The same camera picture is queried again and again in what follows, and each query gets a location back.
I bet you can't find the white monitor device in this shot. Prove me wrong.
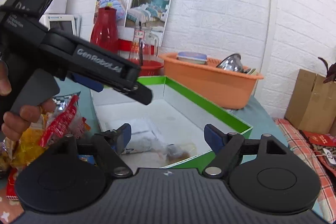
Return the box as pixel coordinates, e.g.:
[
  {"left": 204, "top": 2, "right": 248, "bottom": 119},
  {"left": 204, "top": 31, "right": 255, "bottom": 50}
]
[{"left": 39, "top": 14, "right": 81, "bottom": 36}]

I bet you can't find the steel bowl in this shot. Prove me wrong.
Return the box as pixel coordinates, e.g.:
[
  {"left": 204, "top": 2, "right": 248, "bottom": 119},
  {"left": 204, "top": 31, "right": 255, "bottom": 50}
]
[{"left": 217, "top": 53, "right": 244, "bottom": 73}]

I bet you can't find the bedding wall poster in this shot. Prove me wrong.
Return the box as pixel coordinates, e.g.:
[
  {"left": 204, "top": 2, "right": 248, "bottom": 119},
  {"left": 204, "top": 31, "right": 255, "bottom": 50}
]
[{"left": 93, "top": 0, "right": 171, "bottom": 44}]

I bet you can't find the green cardboard box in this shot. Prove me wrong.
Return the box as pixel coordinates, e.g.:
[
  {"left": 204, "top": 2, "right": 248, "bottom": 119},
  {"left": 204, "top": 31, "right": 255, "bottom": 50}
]
[{"left": 91, "top": 76, "right": 253, "bottom": 171}]

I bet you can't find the clear yellow pastry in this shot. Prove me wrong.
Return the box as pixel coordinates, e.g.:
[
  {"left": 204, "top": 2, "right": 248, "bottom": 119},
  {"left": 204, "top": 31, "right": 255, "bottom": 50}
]
[{"left": 122, "top": 118, "right": 198, "bottom": 164}]

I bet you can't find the red checkered snack pack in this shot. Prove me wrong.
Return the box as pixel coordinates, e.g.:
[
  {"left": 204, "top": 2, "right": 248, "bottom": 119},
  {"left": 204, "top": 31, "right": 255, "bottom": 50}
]
[{"left": 6, "top": 168, "right": 18, "bottom": 201}]

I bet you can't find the red clear snack bag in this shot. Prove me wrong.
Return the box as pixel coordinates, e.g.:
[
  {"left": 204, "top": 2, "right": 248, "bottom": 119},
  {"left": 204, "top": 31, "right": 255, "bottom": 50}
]
[{"left": 38, "top": 92, "right": 91, "bottom": 148}]

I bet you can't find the small red plastic basket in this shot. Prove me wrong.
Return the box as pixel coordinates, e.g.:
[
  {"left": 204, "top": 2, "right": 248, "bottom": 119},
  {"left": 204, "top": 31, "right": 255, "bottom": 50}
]
[{"left": 129, "top": 59, "right": 163, "bottom": 77}]

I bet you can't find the person's left hand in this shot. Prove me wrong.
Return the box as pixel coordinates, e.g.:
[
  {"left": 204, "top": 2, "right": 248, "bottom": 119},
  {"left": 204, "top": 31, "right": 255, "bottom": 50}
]
[{"left": 1, "top": 61, "right": 56, "bottom": 141}]

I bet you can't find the teal tablecloth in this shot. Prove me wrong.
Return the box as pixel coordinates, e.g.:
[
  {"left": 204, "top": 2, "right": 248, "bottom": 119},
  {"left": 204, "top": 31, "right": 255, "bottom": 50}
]
[{"left": 0, "top": 77, "right": 324, "bottom": 224}]

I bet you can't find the clear glass pitcher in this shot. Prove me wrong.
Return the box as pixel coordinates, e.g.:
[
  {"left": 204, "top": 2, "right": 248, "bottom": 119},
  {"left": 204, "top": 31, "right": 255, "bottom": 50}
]
[{"left": 129, "top": 26, "right": 160, "bottom": 65}]

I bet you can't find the red thermos jug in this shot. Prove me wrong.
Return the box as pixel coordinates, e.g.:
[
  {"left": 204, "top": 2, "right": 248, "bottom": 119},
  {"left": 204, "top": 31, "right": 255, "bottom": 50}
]
[{"left": 90, "top": 7, "right": 120, "bottom": 53}]

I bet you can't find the dark red potted plant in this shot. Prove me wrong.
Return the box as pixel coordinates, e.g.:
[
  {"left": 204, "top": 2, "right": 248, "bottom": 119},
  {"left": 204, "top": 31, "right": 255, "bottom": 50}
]
[{"left": 318, "top": 57, "right": 336, "bottom": 84}]

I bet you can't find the orange plastic basin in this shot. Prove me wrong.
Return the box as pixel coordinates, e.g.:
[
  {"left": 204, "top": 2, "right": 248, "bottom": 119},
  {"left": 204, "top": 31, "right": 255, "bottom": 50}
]
[{"left": 159, "top": 52, "right": 264, "bottom": 109}]

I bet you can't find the brown cardboard box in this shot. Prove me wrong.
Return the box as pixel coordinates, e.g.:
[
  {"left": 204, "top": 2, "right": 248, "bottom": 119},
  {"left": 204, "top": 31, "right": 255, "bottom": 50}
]
[{"left": 285, "top": 69, "right": 336, "bottom": 134}]

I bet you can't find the orange yellow snack bag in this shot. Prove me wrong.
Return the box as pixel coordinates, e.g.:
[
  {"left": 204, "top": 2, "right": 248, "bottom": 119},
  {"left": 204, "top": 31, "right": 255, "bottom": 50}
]
[{"left": 1, "top": 113, "right": 51, "bottom": 172}]

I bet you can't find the round tin blue lid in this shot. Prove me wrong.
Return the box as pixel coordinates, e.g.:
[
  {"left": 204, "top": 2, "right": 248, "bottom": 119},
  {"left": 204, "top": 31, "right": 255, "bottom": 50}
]
[{"left": 177, "top": 52, "right": 207, "bottom": 65}]

